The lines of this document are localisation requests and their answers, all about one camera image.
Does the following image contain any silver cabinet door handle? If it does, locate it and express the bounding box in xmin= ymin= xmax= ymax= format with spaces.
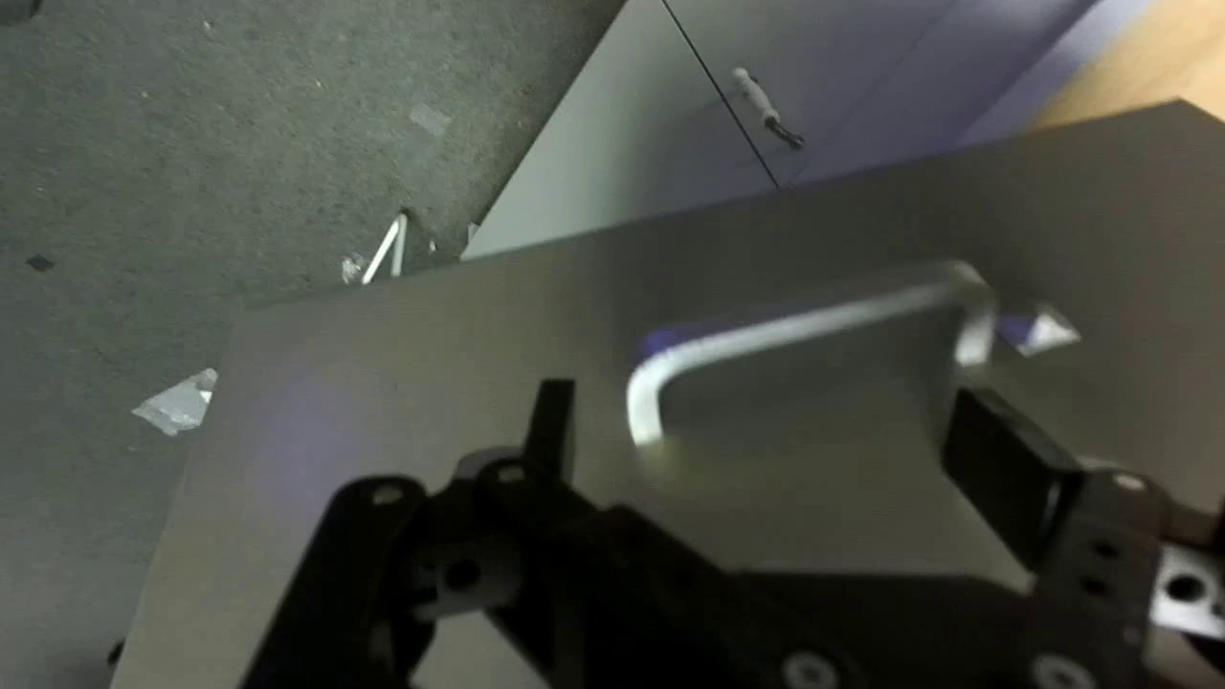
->
xmin=727 ymin=63 xmax=812 ymax=153

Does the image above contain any white counter base cabinet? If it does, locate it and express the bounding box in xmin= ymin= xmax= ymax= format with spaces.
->
xmin=459 ymin=0 xmax=1101 ymax=264

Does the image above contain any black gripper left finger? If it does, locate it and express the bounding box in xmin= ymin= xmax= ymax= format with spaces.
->
xmin=242 ymin=374 xmax=619 ymax=689

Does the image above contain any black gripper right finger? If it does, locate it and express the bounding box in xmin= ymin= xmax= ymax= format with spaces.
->
xmin=940 ymin=385 xmax=1225 ymax=689

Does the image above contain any white metal tube frame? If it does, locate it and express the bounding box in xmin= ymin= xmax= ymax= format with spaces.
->
xmin=335 ymin=208 xmax=444 ymax=287

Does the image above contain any beige drawer with silver handle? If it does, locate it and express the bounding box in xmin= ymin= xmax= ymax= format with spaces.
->
xmin=109 ymin=99 xmax=1225 ymax=689

